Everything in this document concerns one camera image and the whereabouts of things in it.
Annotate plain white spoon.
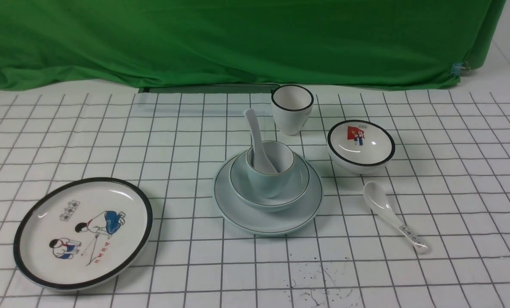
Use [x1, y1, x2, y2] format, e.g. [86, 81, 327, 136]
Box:
[243, 108, 277, 174]

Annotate pale green cup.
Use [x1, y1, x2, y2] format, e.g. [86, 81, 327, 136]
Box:
[245, 141, 296, 198]

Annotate pale green bowl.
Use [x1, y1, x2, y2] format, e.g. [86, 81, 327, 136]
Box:
[229, 151, 311, 212]

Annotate white black-rimmed cup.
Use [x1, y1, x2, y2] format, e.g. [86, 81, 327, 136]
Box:
[271, 85, 315, 135]

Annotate pale green plate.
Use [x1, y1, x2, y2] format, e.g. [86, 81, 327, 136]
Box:
[212, 151, 323, 237]

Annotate black-rimmed bowl with picture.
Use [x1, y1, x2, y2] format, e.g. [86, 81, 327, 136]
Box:
[326, 119, 396, 174]

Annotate white spoon with label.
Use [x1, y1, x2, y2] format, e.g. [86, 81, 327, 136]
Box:
[363, 181, 430, 254]

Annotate black-rimmed plate with cartoon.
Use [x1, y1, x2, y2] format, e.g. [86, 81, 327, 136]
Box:
[13, 177, 153, 292]

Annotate blue binder clip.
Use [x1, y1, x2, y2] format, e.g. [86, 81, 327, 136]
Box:
[449, 61, 471, 77]

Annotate green backdrop cloth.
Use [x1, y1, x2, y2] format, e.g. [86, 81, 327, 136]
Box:
[0, 0, 505, 90]

